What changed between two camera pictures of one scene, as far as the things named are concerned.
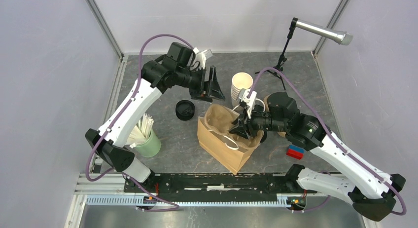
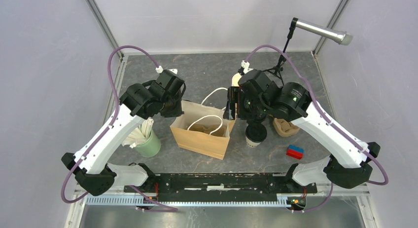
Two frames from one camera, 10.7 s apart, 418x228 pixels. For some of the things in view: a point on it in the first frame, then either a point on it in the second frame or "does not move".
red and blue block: (295, 151) does not move
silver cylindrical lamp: (342, 37) does not move
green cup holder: (151, 147) does not move
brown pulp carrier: (218, 119) to (221, 132)
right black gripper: (238, 129) to (235, 95)
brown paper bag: (222, 150) to (201, 129)
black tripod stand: (278, 69) does not move
